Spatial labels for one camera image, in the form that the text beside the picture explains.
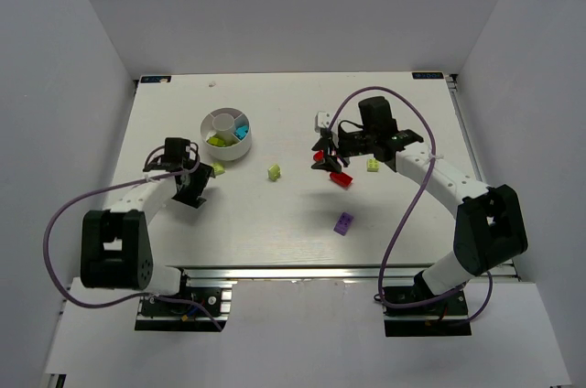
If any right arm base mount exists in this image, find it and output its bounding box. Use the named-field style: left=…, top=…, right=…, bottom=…
left=383, top=290, right=472, bottom=338

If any light green lego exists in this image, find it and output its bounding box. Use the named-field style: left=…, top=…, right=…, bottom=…
left=366, top=158, right=380, bottom=173
left=267, top=164, right=281, bottom=182
left=212, top=163, right=225, bottom=177

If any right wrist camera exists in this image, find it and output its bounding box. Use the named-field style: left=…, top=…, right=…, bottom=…
left=314, top=111, right=332, bottom=133

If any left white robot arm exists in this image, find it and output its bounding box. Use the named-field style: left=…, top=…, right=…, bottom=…
left=81, top=137, right=214, bottom=296

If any small green lego brick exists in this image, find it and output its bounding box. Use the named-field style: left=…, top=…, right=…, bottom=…
left=210, top=137, right=229, bottom=147

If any blue table label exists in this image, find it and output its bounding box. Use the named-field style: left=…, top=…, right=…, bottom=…
left=139, top=75, right=171, bottom=84
left=411, top=71, right=444, bottom=80

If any cyan lego brick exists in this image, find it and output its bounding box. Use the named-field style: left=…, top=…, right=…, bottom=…
left=233, top=124, right=249, bottom=141

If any aluminium table frame rail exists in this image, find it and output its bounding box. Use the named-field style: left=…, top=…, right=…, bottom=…
left=446, top=74, right=527, bottom=276

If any red lego long brick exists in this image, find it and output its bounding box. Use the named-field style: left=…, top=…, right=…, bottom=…
left=313, top=150, right=325, bottom=163

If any red lego short brick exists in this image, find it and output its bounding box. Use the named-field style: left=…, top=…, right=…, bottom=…
left=330, top=172, right=353, bottom=189

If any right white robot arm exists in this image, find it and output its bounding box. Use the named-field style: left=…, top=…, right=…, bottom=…
left=312, top=96, right=528, bottom=307

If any dark green lego brick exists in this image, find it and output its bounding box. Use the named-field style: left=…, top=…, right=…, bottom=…
left=207, top=136, right=224, bottom=146

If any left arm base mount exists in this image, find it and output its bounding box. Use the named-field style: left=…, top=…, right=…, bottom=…
left=135, top=269, right=234, bottom=333

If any right blue table label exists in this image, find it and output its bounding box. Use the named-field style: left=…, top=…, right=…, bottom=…
left=411, top=71, right=444, bottom=80

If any left blue table label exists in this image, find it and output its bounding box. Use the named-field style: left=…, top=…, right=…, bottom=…
left=139, top=75, right=171, bottom=84

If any white divided round container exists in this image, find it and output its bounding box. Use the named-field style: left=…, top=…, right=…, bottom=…
left=200, top=108, right=253, bottom=162

